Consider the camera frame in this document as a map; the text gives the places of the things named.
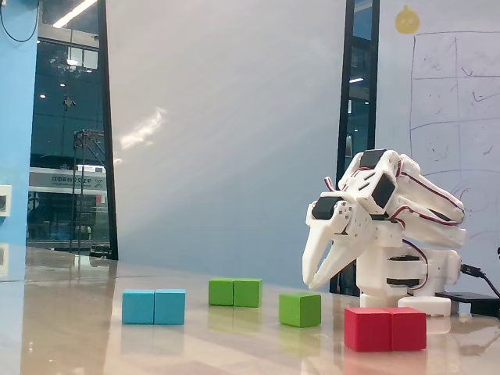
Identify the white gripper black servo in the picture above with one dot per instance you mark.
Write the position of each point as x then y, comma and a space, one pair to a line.
327, 226

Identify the small green cube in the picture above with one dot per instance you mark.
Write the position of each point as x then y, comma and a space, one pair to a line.
300, 310

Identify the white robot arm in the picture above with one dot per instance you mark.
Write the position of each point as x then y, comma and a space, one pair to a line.
373, 269

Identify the red double block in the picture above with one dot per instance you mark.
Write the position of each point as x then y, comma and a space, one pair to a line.
384, 330

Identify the green double block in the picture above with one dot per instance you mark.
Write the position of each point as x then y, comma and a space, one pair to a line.
234, 293

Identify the blue double block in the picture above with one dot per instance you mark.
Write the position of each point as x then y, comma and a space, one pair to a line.
154, 308

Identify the black power adapter box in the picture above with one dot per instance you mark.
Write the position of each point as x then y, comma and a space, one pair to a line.
484, 306

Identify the white board with pen sketches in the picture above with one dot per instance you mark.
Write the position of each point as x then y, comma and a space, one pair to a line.
449, 97

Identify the yellow round sticker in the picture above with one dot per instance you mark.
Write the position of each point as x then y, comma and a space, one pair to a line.
407, 21

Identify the metal scaffold tower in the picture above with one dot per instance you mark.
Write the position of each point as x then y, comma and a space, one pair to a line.
88, 134

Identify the white storefront sign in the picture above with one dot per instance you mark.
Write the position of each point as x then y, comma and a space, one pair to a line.
66, 179

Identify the ceiling light strip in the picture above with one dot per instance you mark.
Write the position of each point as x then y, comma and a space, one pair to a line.
74, 13

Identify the black window frame post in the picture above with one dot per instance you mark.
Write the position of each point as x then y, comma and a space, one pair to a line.
107, 117
344, 78

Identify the white wall socket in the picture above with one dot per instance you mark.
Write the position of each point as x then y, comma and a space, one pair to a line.
4, 200

